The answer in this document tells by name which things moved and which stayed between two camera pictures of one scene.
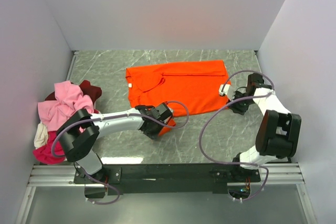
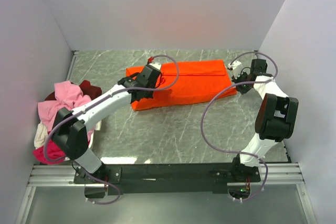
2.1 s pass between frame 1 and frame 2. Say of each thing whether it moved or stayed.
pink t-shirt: stayed
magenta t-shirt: stayed
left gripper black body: moved
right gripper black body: moved
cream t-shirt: stayed
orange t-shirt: moved
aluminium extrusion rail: stayed
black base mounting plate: stayed
